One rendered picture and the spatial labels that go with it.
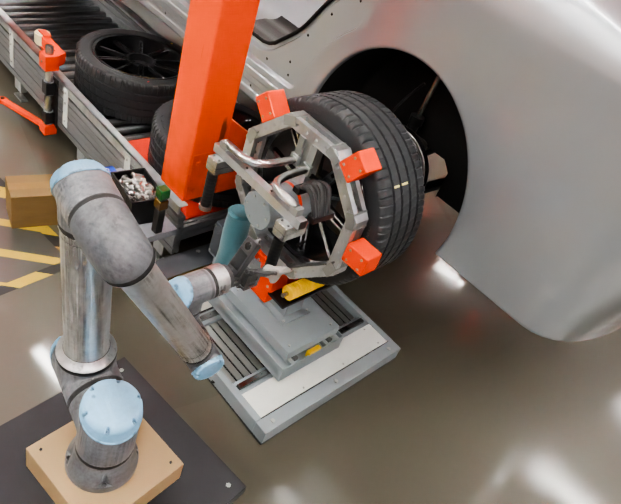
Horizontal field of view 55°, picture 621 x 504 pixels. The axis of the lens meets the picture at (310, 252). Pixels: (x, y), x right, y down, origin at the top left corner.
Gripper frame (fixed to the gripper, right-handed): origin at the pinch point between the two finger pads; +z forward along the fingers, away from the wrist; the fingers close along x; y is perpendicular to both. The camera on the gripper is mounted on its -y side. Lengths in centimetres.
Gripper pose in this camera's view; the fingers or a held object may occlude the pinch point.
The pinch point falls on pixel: (277, 252)
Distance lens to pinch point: 178.9
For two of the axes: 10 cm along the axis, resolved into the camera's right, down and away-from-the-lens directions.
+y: -2.9, 7.3, 6.2
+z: 7.0, -2.7, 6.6
